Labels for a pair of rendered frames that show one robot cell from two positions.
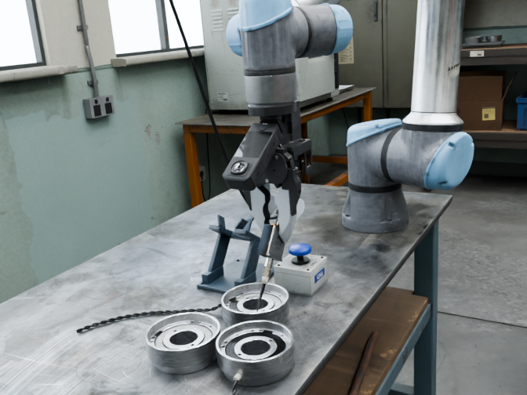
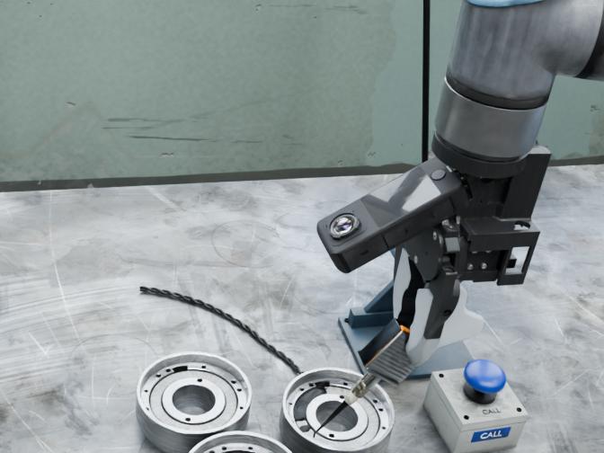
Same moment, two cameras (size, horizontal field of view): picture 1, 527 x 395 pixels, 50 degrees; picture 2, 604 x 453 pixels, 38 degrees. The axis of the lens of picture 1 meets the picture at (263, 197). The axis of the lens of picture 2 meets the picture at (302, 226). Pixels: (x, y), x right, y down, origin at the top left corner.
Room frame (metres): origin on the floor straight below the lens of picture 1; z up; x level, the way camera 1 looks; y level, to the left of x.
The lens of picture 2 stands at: (0.28, -0.28, 1.42)
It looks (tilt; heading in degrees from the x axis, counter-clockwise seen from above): 33 degrees down; 37
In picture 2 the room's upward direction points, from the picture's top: 9 degrees clockwise
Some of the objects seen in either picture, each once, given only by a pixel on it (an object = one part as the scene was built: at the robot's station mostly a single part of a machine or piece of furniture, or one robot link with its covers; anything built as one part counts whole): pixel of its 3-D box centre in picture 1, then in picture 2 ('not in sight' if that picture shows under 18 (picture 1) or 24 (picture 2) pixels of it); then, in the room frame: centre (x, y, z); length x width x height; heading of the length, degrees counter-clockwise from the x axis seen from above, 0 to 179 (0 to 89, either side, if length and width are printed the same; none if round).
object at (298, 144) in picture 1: (277, 143); (472, 206); (0.84, -0.03, 1.07); 0.09 x 0.08 x 0.12; 146
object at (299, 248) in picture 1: (300, 259); (480, 388); (0.91, -0.06, 0.85); 0.04 x 0.04 x 0.05
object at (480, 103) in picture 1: (477, 99); not in sight; (4.03, -1.57, 0.64); 0.49 x 0.40 x 0.37; 64
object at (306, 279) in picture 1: (303, 270); (479, 407); (0.92, -0.06, 0.82); 0.08 x 0.07 x 0.05; 149
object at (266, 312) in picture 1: (256, 309); (335, 422); (0.80, 0.02, 0.82); 0.10 x 0.10 x 0.04
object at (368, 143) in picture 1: (376, 150); not in sight; (1.20, -0.25, 0.97); 0.13 x 0.12 x 0.14; 41
